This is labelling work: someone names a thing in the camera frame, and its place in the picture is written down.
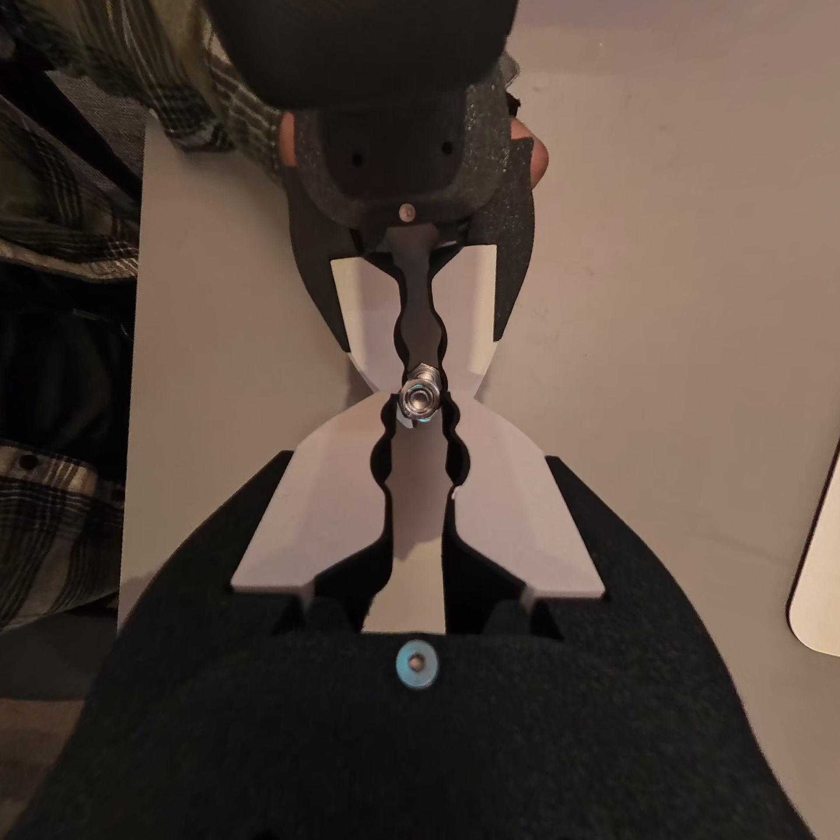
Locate person's plaid shirt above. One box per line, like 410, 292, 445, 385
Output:
0, 92, 142, 631

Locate silver hex nut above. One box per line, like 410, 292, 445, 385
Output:
395, 379, 441, 427

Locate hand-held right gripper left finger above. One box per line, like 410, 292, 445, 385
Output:
231, 394, 393, 601

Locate white rounded base board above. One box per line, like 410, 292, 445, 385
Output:
786, 436, 840, 657

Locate person's left hand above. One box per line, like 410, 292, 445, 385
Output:
511, 121, 550, 189

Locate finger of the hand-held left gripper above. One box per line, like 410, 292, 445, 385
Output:
331, 255, 406, 398
432, 244, 496, 403

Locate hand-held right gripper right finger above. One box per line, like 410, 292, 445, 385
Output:
446, 394, 605, 606

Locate person's black t-shirt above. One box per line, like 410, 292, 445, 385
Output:
0, 259, 135, 460

